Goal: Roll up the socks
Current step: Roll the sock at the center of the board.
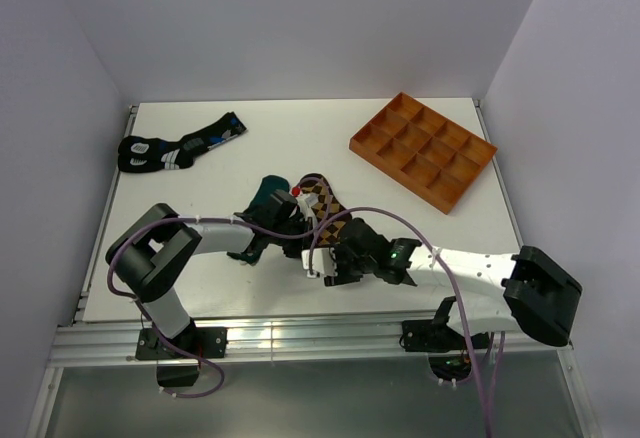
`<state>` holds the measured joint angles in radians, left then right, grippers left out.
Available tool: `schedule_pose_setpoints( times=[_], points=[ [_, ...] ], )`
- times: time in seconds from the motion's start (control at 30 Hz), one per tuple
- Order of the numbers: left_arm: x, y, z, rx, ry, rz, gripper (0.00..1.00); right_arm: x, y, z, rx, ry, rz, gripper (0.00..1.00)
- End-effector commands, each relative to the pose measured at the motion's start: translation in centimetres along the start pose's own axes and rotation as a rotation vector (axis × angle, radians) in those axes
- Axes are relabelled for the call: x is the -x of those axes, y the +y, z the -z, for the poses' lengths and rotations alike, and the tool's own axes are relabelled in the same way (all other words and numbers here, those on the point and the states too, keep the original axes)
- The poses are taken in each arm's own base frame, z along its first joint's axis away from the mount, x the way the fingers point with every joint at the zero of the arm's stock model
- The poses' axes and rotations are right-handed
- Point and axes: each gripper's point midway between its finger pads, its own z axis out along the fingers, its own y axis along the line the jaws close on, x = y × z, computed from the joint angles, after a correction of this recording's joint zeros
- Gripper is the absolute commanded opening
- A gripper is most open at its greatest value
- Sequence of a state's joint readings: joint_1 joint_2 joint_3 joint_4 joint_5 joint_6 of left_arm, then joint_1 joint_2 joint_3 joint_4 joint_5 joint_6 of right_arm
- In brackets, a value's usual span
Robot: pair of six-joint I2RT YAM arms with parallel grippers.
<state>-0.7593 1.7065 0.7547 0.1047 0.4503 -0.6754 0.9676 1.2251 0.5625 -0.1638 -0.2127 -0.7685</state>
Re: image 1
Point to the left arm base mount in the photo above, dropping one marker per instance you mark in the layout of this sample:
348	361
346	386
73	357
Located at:
204	343

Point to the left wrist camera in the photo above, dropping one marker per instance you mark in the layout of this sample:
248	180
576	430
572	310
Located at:
305	201

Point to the orange compartment tray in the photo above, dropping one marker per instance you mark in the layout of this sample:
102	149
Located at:
429	154

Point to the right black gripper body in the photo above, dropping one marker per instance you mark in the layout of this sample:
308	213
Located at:
350	268

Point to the dark teal sock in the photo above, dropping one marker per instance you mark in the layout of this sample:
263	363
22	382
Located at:
269	184

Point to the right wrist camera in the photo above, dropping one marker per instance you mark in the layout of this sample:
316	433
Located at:
318	263

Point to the brown argyle sock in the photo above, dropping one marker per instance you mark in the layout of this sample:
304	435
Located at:
326	207

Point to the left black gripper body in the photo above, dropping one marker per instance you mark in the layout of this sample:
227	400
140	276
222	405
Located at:
296	226

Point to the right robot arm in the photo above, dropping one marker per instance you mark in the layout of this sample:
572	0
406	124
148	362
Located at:
488	293

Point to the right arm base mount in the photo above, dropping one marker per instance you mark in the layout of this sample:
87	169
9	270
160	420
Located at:
447	349

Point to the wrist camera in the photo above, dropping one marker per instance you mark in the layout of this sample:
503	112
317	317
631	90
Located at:
305	201
318	263

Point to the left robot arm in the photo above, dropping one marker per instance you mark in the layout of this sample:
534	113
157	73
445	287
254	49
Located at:
152	253

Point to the aluminium front rail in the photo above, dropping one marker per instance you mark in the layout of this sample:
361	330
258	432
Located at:
350	336

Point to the black blue sports sock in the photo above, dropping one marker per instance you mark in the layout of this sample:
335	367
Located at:
139	155

